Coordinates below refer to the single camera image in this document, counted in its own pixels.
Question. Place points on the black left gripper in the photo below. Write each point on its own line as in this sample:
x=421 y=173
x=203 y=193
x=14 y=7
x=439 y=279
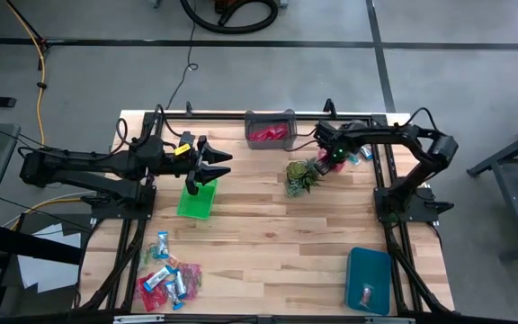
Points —
x=164 y=159

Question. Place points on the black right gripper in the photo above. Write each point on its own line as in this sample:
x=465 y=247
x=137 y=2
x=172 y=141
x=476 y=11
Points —
x=337 y=137

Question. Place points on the green plastic basket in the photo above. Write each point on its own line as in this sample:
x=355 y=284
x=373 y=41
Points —
x=196 y=204

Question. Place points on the white blue candy bar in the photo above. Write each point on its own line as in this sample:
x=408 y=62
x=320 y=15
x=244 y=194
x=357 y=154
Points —
x=163 y=245
x=367 y=153
x=174 y=297
x=181 y=283
x=159 y=278

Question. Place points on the orange clear candy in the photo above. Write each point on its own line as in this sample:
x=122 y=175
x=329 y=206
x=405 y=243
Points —
x=173 y=262

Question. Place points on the teal plastic tray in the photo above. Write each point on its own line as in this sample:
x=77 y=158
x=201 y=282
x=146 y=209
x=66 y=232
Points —
x=367 y=265

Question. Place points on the pink clear candy bag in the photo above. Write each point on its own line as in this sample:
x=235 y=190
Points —
x=193 y=279

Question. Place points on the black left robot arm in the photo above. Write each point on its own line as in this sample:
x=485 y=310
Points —
x=83 y=164

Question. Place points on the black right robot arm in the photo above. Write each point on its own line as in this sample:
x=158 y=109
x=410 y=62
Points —
x=416 y=135

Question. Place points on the green clear wrapped candy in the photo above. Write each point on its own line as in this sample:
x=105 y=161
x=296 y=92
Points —
x=145 y=261

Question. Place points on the potted succulent plant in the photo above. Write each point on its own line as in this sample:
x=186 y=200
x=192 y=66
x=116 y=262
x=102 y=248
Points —
x=301 y=173

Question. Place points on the yellow tag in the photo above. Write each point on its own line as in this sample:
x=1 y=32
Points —
x=182 y=150

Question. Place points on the grey translucent bin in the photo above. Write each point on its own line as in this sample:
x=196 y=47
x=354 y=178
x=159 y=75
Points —
x=270 y=117

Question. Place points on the white paper sheets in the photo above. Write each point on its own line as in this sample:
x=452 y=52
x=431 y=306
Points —
x=47 y=274

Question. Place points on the black diagonal beam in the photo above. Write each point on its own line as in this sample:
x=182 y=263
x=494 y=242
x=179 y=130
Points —
x=25 y=245

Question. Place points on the black tripod leg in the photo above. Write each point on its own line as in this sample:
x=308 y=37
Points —
x=25 y=20

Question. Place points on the black metal table frame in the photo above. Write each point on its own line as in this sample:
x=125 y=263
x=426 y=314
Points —
x=223 y=116

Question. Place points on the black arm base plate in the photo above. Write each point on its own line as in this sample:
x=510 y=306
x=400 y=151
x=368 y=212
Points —
x=119 y=209
x=421 y=211

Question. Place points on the silver metal bracket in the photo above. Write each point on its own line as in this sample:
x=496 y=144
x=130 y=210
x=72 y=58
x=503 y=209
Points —
x=137 y=319
x=389 y=320

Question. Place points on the dark grey desk frame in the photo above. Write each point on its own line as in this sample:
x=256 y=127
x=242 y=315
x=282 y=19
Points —
x=511 y=202

